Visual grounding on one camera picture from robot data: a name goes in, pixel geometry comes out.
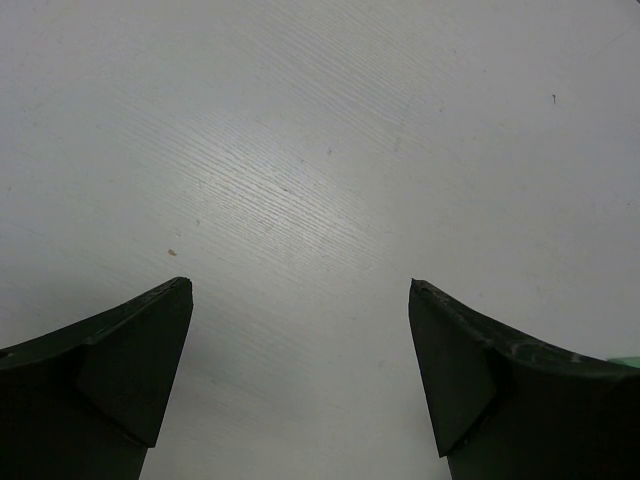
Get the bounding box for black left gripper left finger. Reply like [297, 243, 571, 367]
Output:
[1, 277, 193, 479]

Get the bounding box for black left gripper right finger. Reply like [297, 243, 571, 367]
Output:
[408, 280, 639, 479]

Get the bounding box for green cylinder block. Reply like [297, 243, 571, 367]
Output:
[608, 356, 640, 368]

